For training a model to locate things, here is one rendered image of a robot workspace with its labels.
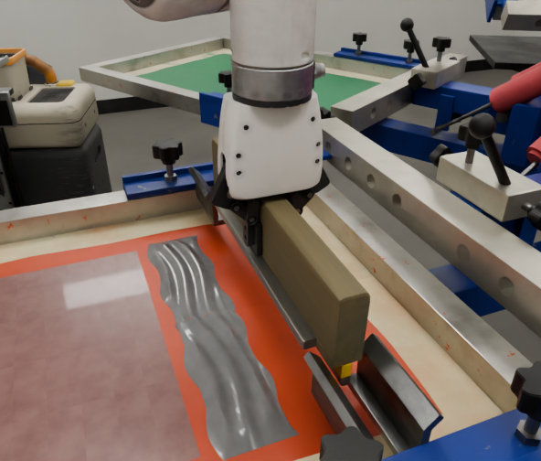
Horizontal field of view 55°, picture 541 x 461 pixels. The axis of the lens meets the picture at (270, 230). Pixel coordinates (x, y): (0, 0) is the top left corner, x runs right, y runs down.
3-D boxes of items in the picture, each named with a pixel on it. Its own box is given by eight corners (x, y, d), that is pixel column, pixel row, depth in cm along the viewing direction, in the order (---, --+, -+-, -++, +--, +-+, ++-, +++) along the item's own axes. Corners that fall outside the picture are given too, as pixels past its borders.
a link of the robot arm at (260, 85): (306, 47, 52) (305, 75, 53) (220, 53, 49) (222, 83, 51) (342, 64, 46) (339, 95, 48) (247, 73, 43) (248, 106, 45)
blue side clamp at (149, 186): (132, 230, 79) (125, 188, 75) (127, 215, 83) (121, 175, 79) (312, 197, 88) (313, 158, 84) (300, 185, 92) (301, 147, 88)
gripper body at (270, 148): (305, 66, 53) (301, 166, 59) (207, 75, 50) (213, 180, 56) (340, 86, 47) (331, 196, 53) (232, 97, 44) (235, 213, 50)
